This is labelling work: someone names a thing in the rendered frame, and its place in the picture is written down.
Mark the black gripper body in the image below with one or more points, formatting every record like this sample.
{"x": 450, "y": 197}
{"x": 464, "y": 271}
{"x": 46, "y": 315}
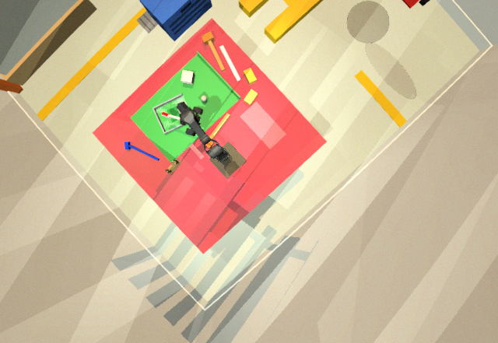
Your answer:
{"x": 197, "y": 110}

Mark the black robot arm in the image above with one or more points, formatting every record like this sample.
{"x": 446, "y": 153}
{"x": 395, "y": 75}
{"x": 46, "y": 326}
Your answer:
{"x": 187, "y": 116}

